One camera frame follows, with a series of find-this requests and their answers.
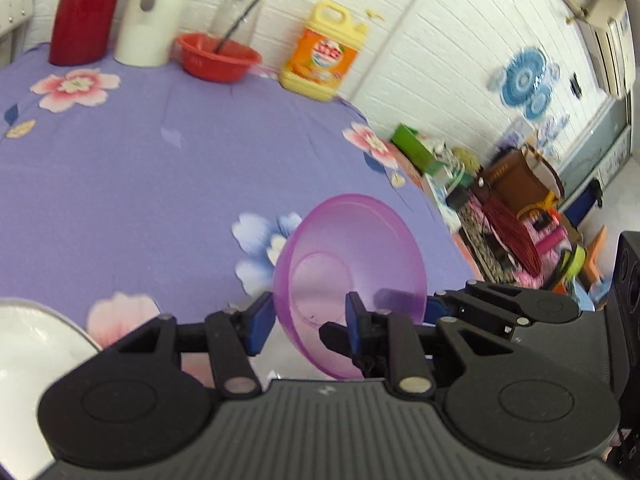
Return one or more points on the purple floral tablecloth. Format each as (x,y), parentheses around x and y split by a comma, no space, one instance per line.
(125,185)

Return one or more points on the glass pitcher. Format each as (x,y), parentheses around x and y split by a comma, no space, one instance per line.
(232,10)

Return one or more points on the large blue paper fan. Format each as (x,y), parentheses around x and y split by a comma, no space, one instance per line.
(522,75)

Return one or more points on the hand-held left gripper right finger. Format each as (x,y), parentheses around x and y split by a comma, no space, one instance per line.
(355,325)

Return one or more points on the white thermos jug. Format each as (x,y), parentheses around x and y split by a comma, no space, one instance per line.
(150,35)

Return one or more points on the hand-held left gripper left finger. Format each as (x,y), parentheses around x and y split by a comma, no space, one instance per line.
(260,325)

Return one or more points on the red plastic basket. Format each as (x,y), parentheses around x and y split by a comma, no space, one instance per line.
(210,65)

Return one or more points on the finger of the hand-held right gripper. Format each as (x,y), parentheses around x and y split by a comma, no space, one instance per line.
(500,302)

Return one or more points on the brown paper bag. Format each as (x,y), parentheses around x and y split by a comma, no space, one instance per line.
(515,180)

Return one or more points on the black charger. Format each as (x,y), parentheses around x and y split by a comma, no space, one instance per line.
(457,198)

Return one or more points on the medium blue paper fan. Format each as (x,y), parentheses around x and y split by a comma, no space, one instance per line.
(537,102)

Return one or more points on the purple plastic bowl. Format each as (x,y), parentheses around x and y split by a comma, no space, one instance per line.
(350,240)

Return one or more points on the green box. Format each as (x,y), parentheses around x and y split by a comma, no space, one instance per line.
(412,147)

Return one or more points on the dark stirring stick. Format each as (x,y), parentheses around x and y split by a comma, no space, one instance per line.
(250,7)

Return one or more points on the white plate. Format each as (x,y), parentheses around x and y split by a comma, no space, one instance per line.
(30,385)

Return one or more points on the yellow detergent bottle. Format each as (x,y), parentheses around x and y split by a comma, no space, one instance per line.
(320,55)

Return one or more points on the white air conditioner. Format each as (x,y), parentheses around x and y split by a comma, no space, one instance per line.
(612,35)

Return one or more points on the dark patterned cloth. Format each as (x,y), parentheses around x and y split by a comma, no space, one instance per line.
(480,245)

